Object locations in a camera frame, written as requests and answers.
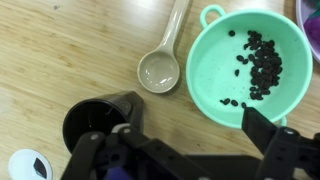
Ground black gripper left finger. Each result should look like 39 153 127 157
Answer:
60 123 214 180

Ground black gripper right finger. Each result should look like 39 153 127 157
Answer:
241 107 320 180

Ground light green bowl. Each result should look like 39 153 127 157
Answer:
185 4 314 129

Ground black cup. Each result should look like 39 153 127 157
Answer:
62 90 145 154

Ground white cup lid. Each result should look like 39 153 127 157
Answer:
7 148 54 180

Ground scattered coffee beans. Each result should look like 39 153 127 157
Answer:
219 29 284 109

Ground wooden spoon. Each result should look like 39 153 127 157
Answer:
136 0 191 94

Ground purple toy grape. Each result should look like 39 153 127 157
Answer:
303 8 320 45

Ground lavender plate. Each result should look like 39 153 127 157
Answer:
295 0 320 64

